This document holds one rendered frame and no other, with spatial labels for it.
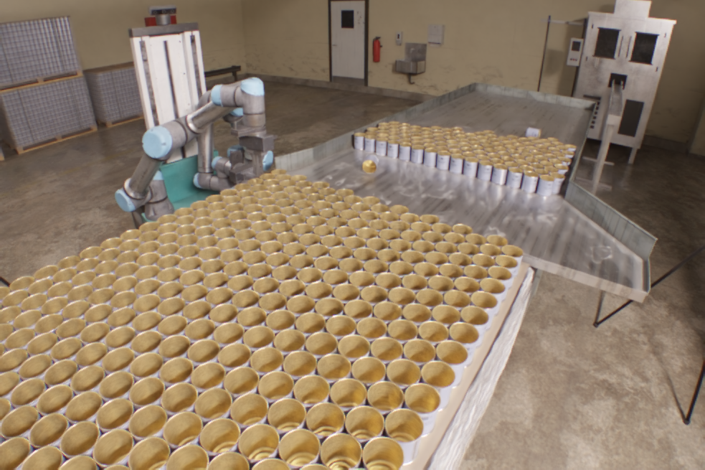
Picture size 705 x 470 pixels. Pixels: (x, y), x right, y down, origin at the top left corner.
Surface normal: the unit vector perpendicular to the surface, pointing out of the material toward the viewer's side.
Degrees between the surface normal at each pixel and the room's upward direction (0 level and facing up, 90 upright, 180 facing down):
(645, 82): 90
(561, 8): 90
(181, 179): 90
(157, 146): 85
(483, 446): 0
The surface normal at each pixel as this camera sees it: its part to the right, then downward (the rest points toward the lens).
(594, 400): 0.00, -0.88
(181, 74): 0.72, 0.33
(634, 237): -0.98, 0.08
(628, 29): -0.58, 0.38
